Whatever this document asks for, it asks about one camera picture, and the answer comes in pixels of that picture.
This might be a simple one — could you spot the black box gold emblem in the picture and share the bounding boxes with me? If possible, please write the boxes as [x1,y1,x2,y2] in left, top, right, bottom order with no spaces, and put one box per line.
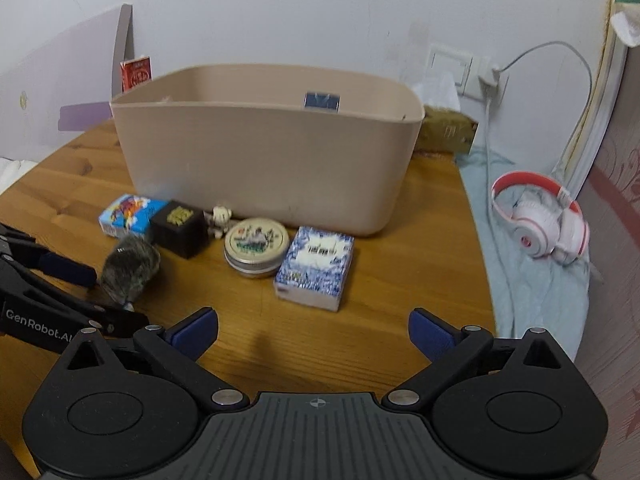
[150,200,208,259]

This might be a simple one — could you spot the red white headphones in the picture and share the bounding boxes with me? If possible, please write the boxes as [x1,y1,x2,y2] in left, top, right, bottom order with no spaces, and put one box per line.
[489,171,590,266]

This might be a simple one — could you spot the beige plastic storage bin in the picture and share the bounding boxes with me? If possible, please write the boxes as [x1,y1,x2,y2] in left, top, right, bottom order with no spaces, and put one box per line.
[111,64,424,236]

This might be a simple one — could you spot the small white figurine keychain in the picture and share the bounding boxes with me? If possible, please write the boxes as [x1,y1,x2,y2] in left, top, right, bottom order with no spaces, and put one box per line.
[204,205,236,240]

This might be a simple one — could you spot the green tissue box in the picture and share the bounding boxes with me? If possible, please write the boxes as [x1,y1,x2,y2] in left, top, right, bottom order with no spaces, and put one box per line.
[610,0,640,48]

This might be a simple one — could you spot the grey furry brush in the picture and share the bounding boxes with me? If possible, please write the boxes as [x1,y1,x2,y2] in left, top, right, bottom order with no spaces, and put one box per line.
[100,235,160,307]

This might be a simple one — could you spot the white charger with cable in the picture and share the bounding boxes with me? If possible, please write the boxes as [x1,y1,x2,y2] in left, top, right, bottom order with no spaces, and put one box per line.
[477,40,594,174]

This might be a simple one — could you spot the olive brown tissue box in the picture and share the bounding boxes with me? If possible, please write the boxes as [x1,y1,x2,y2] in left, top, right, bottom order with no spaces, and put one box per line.
[412,71,481,156]

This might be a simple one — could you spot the red milk carton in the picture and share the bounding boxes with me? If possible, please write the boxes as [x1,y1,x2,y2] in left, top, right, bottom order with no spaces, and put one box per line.
[120,56,152,92]

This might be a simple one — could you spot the light blue cloth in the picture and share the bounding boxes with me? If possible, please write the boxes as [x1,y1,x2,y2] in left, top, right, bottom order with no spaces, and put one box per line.
[454,150,590,359]

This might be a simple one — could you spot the blue cartoon card box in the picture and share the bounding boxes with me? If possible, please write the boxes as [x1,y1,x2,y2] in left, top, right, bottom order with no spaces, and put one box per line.
[98,194,168,240]

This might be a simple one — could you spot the purple white headboard panel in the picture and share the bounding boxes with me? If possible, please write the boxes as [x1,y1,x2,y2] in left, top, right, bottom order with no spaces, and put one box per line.
[1,3,132,162]

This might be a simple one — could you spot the round tin with picture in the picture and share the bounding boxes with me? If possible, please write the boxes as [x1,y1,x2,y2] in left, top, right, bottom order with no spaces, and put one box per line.
[224,218,290,278]

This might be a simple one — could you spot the dark red black box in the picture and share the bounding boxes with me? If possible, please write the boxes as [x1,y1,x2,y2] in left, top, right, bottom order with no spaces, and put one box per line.
[304,92,341,112]

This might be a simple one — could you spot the blue white patterned box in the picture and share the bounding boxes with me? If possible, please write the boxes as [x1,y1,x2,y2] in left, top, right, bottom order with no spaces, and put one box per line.
[273,226,355,312]

